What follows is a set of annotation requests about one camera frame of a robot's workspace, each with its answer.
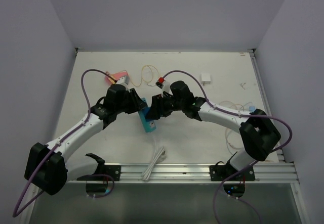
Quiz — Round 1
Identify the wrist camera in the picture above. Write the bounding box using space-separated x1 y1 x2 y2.
155 77 170 97
116 75 130 91

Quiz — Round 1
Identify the pink triangular socket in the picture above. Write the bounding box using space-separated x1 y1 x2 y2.
105 70 129 84

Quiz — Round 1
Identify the yellow thin cable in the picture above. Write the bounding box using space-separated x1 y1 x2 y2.
131 65 161 87

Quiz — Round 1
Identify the light blue charger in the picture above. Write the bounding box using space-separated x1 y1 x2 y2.
249 106 256 112

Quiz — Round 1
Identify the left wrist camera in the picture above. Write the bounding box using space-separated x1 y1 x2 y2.
116 75 130 91

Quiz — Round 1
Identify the white usb charger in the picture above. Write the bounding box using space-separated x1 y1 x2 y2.
200 73 212 85

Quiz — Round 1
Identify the teal power strip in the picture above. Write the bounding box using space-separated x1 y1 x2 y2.
138 106 156 133

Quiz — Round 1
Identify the dark blue plug adapter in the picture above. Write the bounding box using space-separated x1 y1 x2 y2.
143 107 155 122

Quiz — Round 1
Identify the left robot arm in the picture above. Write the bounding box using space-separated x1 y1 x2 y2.
24 84 147 195

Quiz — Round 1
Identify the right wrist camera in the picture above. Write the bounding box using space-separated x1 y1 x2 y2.
155 77 170 97

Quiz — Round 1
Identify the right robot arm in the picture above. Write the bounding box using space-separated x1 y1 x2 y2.
145 81 281 180

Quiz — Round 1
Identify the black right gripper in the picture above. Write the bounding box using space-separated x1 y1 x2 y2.
147 92 185 119

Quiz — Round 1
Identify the white power strip cable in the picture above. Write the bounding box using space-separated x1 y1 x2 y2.
141 132 168 182

